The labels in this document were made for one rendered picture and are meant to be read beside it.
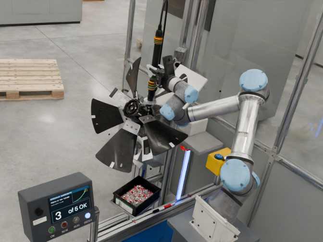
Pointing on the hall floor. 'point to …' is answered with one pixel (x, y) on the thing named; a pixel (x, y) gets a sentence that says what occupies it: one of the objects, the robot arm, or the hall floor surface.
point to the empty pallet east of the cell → (30, 78)
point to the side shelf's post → (187, 173)
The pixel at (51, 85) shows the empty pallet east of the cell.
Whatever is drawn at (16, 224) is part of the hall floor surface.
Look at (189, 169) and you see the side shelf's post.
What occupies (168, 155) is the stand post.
